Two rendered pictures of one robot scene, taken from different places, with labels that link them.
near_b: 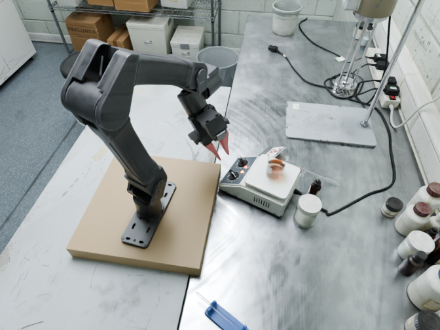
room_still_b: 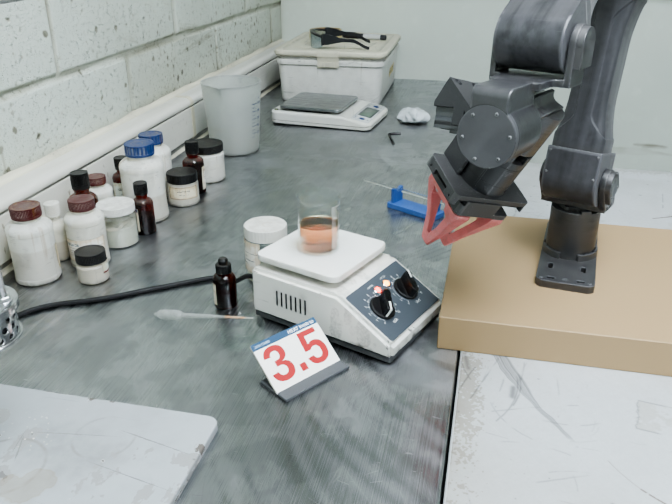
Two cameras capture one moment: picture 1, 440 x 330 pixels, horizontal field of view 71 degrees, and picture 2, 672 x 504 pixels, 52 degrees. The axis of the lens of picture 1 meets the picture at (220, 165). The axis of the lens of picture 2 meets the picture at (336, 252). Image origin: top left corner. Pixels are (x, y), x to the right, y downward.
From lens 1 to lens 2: 1.32 m
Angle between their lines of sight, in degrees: 106
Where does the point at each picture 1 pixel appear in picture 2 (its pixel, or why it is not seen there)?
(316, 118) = (59, 477)
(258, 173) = (354, 249)
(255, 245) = not seen: hidden behind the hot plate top
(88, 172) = not seen: outside the picture
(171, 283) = not seen: hidden behind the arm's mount
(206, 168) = (474, 309)
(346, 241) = (210, 253)
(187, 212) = (495, 254)
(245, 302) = (389, 220)
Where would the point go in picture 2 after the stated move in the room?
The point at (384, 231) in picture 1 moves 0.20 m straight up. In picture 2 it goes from (133, 260) to (114, 127)
